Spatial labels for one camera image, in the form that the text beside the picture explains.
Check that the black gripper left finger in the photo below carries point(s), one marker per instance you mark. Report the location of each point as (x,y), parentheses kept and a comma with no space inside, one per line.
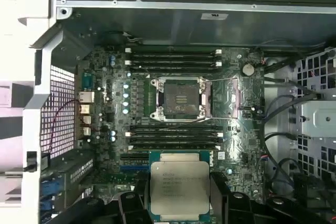
(131,211)

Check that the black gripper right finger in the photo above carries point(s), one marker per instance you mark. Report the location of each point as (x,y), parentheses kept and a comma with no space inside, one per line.
(223,208)

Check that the CPU socket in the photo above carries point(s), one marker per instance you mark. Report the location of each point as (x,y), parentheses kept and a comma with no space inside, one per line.
(181,98)

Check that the metal socket cover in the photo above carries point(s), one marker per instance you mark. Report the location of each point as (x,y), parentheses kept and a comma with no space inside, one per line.
(208,95)

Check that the black grey PC case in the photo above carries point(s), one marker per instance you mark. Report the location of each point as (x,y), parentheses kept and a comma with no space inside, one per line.
(183,24)

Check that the black expansion slot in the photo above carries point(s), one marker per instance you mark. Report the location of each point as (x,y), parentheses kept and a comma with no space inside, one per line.
(135,156)

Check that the round coin cell battery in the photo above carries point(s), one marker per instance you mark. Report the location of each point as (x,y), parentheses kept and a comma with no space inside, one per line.
(248,69)

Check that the white warning sticker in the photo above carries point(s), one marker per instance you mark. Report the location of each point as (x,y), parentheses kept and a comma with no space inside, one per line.
(214,16)

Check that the silver metal drive cage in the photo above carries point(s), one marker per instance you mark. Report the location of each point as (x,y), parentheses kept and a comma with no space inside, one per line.
(320,119)

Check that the green motherboard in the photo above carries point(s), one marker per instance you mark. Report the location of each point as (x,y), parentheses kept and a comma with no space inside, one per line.
(236,134)

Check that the silver square CPU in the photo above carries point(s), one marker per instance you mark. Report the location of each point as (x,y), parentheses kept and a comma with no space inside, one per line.
(179,182)

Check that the blue expansion slot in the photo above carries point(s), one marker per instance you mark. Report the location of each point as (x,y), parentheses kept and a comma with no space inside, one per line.
(134,168)

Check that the grey parts rack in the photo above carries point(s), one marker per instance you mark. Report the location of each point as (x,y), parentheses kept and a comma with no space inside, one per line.
(6,95)

